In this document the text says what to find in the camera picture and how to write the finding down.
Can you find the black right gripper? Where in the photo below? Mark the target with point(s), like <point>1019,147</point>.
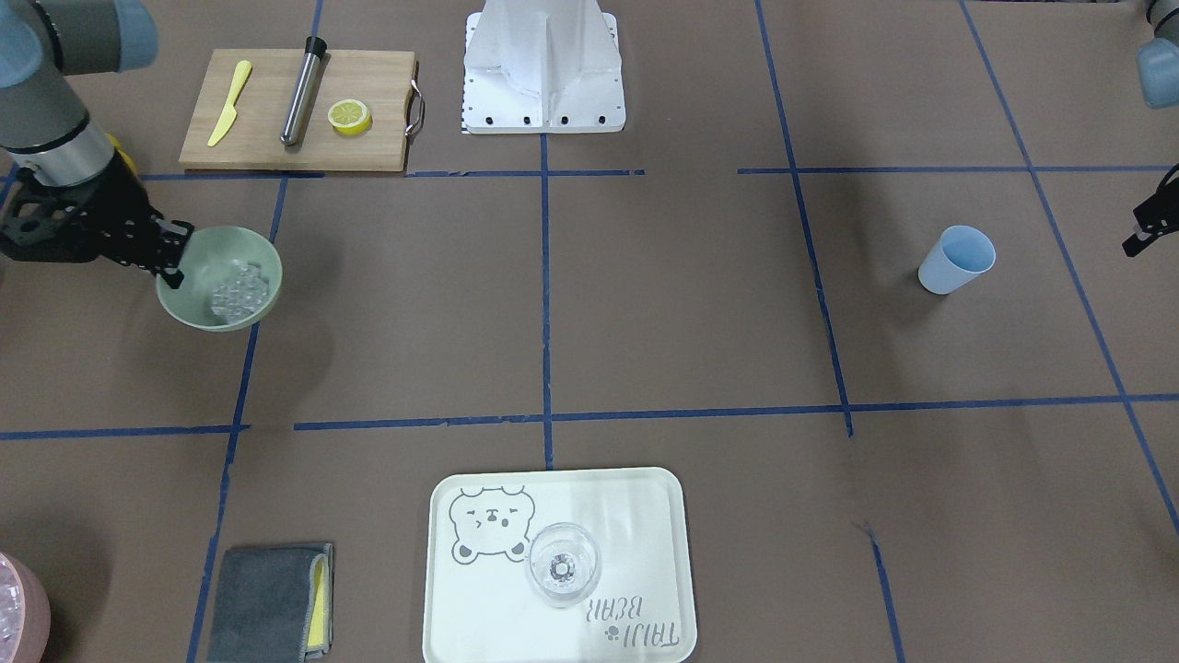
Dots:
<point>118,224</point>

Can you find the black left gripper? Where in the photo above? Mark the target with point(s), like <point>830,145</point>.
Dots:
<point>1155,224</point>

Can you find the green bowl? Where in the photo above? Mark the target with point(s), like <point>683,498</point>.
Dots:
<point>209,258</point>

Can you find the light blue cup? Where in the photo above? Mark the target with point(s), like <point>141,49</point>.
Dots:
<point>961,255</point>

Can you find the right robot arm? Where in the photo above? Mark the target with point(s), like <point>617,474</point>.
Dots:
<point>45,125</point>

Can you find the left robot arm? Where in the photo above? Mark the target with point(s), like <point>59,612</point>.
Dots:
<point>1157,64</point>

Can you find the ice cubes in cup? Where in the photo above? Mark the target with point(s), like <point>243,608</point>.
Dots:
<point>243,294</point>

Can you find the pink bowl of ice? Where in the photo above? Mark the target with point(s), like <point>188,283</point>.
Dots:
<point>25,613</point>

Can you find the yellow lemon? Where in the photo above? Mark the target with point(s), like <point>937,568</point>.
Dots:
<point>122,154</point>

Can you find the wooden cutting board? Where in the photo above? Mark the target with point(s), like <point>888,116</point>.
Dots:
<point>384,80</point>

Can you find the yellow plastic knife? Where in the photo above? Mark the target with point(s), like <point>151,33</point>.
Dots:
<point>229,112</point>

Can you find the lemon half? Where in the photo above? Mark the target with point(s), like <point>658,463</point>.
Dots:
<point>350,117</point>

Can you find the steel muddler black tip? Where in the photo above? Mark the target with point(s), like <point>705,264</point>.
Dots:
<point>301,100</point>

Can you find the grey yellow folded cloth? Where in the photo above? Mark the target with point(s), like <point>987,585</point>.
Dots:
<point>274,604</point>

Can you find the cream bear tray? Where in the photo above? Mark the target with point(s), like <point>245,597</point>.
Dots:
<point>479,603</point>

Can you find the clear wine glass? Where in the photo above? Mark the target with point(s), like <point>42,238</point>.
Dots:
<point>564,565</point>

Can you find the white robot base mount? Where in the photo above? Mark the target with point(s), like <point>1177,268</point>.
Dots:
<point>542,67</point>

